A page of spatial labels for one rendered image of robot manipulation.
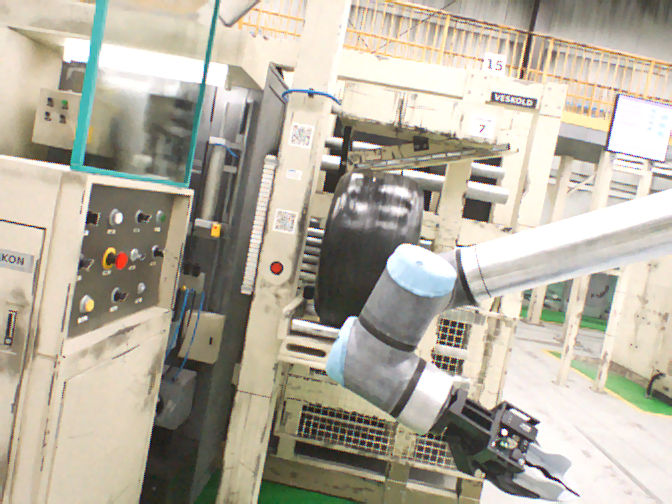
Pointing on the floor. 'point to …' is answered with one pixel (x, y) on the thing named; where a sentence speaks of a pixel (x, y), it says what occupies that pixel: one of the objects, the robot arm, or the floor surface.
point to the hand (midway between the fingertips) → (567, 491)
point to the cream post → (281, 253)
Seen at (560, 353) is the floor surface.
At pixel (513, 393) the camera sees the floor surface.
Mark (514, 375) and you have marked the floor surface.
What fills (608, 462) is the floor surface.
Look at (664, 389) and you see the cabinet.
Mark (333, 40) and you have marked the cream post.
